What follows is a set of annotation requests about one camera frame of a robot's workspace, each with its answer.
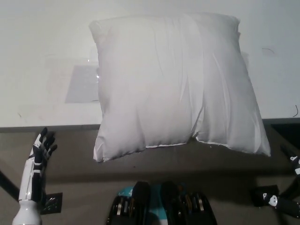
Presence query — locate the black diagonal table leg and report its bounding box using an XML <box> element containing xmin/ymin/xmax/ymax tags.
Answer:
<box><xmin>0</xmin><ymin>168</ymin><xmax>21</xmax><ymax>200</ymax></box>
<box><xmin>280</xmin><ymin>174</ymin><xmax>300</xmax><ymax>199</ymax></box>

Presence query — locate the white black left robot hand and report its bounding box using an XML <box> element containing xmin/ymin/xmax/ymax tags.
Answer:
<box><xmin>18</xmin><ymin>127</ymin><xmax>58</xmax><ymax>203</ymax></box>

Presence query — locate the black teal robot torso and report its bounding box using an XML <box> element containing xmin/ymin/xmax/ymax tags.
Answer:
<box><xmin>106</xmin><ymin>180</ymin><xmax>213</xmax><ymax>225</ymax></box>

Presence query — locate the white square pillow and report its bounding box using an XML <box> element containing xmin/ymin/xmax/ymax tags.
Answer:
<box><xmin>89</xmin><ymin>13</ymin><xmax>271</xmax><ymax>164</ymax></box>

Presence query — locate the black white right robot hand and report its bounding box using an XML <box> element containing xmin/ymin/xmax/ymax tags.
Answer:
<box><xmin>261</xmin><ymin>144</ymin><xmax>300</xmax><ymax>218</ymax></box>

